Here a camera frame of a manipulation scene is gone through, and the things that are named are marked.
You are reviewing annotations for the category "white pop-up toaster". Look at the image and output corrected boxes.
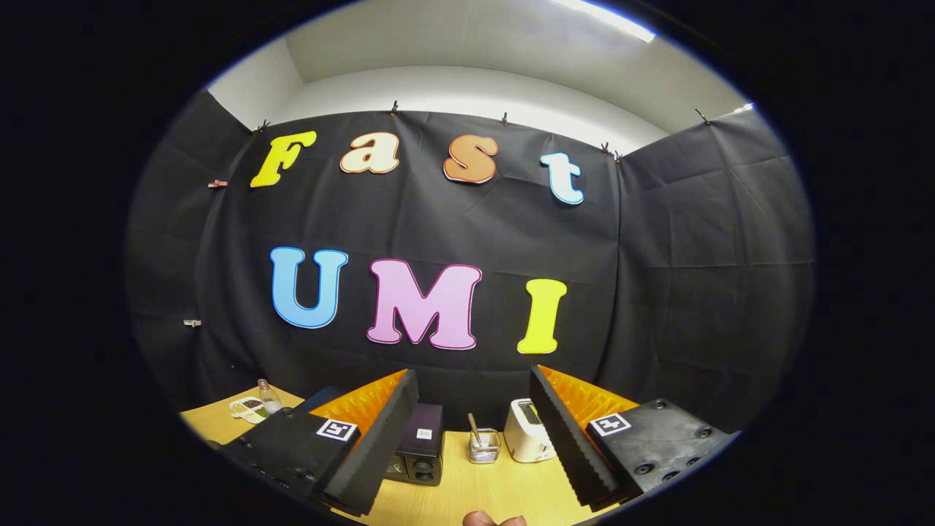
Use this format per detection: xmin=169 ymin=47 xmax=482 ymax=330
xmin=503 ymin=398 xmax=557 ymax=463

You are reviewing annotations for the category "black toaster oven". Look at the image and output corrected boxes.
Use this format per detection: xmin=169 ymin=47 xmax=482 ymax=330
xmin=296 ymin=386 xmax=444 ymax=487

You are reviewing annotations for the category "black backdrop cloth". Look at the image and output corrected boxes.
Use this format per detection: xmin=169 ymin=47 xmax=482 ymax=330
xmin=124 ymin=91 xmax=817 ymax=439

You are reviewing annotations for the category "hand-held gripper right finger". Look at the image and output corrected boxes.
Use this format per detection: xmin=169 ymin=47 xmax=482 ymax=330
xmin=530 ymin=365 xmax=739 ymax=511

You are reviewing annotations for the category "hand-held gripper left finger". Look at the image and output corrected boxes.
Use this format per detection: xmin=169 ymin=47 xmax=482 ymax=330
xmin=219 ymin=369 xmax=420 ymax=517

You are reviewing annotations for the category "white divided snack dish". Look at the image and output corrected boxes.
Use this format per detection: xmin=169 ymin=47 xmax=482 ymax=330
xmin=229 ymin=397 xmax=270 ymax=424

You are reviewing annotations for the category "row of black backdrop clips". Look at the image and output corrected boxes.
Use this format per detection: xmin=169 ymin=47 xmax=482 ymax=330
xmin=252 ymin=101 xmax=713 ymax=163

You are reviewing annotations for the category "wire mesh utensil holder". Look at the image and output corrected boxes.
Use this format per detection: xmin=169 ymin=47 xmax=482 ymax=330
xmin=467 ymin=429 xmax=503 ymax=465

